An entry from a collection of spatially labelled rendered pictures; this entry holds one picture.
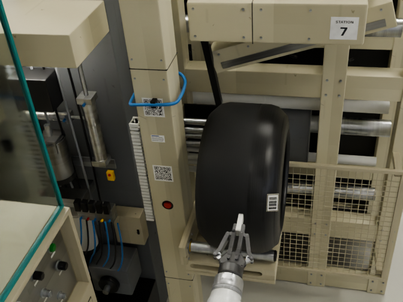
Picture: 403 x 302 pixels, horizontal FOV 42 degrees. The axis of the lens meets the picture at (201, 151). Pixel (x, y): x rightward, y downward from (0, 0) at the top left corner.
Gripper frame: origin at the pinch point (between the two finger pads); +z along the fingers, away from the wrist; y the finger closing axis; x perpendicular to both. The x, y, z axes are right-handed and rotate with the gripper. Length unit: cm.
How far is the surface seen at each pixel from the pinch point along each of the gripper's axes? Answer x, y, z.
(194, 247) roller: 33.2, 21.4, 11.7
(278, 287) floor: 132, -7, 58
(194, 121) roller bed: 13, 31, 63
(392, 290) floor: 133, -70, 66
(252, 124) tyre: -17.7, -0.9, 29.3
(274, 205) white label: -2.3, -10.5, 7.7
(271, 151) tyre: -14.5, -8.2, 20.4
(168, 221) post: 28.6, 33.6, 19.8
